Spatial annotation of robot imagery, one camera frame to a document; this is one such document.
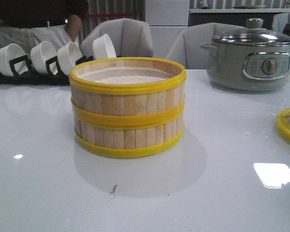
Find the bamboo steamer basket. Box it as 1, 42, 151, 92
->
74, 115, 184, 158
69, 57, 186, 130

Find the white bowl far left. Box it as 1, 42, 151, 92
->
0, 43, 26, 76

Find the grey chair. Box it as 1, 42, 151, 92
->
165, 22, 242, 70
272, 13, 290, 35
80, 18, 153, 58

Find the standing person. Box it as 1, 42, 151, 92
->
0, 0, 88, 56

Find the white bowl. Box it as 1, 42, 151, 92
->
58, 42, 83, 75
92, 34, 116, 59
30, 41, 57, 74
0, 43, 26, 76

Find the black bowl rack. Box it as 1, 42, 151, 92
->
0, 51, 93, 86

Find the grey electric cooking pot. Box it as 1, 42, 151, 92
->
200, 36, 290, 92

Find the grey chair far right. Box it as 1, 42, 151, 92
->
272, 13, 290, 35

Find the white bowl right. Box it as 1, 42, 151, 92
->
92, 34, 116, 59

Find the grey chair middle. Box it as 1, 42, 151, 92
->
165, 22, 242, 70

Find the glass pot lid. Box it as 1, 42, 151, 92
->
212, 18, 290, 46

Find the grey chair left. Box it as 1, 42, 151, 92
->
80, 18, 153, 58

